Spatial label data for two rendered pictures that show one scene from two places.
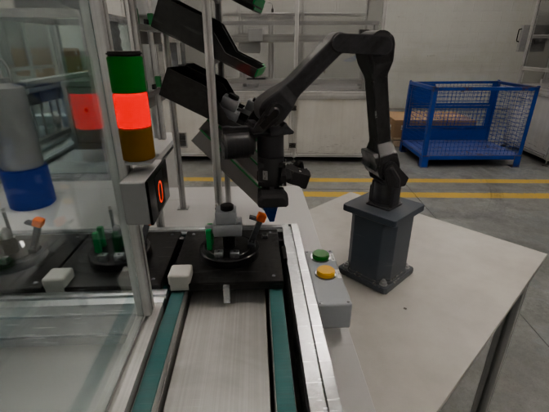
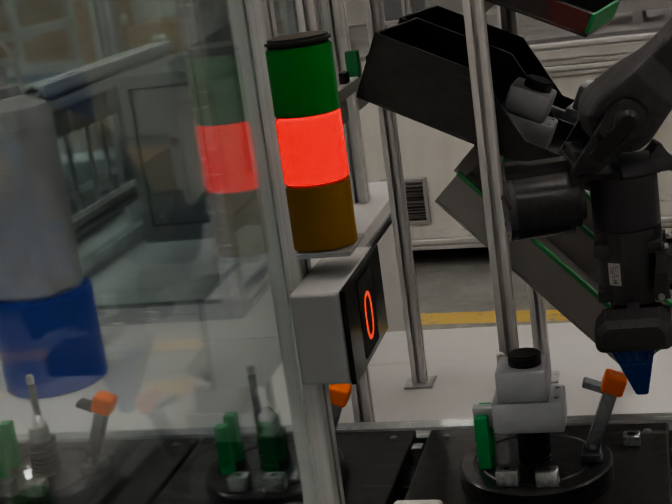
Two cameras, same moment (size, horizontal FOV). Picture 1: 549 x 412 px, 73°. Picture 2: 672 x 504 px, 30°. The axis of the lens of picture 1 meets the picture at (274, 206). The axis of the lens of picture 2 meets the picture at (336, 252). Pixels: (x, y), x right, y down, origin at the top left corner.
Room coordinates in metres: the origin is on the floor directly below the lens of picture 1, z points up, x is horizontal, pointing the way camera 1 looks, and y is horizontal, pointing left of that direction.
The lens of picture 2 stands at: (-0.29, -0.08, 1.49)
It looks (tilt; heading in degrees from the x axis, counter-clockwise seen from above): 15 degrees down; 18
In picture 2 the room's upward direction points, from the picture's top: 8 degrees counter-clockwise
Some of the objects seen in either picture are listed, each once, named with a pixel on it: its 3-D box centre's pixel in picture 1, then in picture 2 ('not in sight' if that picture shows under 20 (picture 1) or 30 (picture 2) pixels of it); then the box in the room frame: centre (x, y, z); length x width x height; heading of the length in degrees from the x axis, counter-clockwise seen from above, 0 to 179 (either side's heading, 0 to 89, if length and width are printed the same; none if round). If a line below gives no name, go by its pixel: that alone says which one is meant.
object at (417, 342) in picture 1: (359, 269); not in sight; (0.89, -0.24, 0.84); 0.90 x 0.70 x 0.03; 134
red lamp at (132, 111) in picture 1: (131, 109); (311, 146); (0.57, 0.21, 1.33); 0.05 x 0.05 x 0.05
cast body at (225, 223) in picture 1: (223, 218); (516, 389); (0.77, 0.12, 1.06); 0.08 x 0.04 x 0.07; 93
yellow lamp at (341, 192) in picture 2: (136, 142); (320, 211); (0.57, 0.21, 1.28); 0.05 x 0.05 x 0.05
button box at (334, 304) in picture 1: (324, 284); not in sight; (0.69, -0.11, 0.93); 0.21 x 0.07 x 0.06; 3
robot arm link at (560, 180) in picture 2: (250, 130); (572, 167); (0.76, 0.05, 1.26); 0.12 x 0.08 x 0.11; 106
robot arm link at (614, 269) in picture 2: (270, 173); (631, 270); (0.77, 0.01, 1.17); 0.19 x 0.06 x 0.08; 3
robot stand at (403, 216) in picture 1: (379, 239); not in sight; (0.85, -0.27, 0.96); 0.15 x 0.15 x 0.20; 44
